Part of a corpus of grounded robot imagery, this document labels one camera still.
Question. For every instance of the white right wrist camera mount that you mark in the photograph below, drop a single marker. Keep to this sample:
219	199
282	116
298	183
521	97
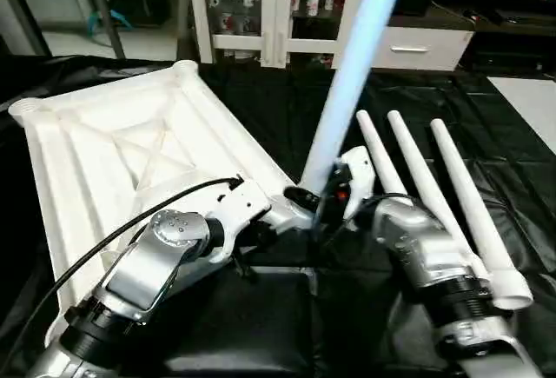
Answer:
360	169

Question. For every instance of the white glass door cabinet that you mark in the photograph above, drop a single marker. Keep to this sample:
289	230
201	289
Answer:
278	26

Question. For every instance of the black work mat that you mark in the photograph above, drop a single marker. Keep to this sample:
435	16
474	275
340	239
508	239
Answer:
260	317

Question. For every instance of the white flat board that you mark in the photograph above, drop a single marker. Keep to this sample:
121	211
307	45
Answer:
530	104

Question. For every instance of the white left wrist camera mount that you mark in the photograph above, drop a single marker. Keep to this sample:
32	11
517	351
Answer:
243	204

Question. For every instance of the black low desk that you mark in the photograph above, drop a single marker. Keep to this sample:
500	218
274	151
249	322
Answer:
512	26

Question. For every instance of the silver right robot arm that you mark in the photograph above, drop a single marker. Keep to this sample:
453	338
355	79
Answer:
425	247

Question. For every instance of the white plastic table leg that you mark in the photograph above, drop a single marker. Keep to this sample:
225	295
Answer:
417	169
347	69
469	204
378	152

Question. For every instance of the grey pole stand blue brackets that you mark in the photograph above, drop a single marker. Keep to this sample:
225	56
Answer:
111	19

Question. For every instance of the white drawer cabinet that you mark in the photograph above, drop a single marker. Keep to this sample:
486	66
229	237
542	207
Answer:
434	58

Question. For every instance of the white plastic table top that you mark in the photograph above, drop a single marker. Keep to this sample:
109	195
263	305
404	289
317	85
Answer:
87	156

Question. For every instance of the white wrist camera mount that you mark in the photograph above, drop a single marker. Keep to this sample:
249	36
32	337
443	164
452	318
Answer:
360	169
243	204

